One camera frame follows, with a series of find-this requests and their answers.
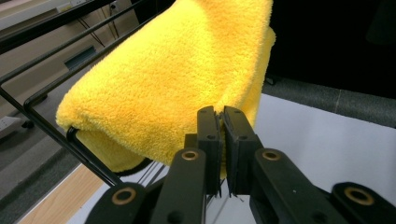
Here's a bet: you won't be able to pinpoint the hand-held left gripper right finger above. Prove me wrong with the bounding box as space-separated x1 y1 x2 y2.
222 105 349 224

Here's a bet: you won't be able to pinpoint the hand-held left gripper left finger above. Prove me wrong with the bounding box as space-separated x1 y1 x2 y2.
148 105 224 224

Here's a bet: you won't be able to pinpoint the yellow towel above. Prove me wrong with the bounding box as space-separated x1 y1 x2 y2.
55 0 276 181

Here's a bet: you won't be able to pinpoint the black wire rack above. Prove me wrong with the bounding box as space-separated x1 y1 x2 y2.
0 0 177 189

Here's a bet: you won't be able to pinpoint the white table cover board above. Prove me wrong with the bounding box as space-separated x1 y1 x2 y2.
66 92 396 224

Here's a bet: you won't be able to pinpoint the black curtain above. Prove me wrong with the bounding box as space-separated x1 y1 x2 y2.
266 0 396 101

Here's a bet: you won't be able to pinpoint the wooden table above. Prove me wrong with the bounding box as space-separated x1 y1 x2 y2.
18 162 106 224

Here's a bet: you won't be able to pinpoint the light wooden desk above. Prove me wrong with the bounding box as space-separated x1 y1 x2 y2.
0 0 150 119

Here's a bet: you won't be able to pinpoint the white chair base leg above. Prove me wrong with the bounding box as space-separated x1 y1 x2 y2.
0 115 35 140

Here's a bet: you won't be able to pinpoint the hanging cables under desk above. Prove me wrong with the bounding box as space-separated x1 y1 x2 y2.
77 7 120 49

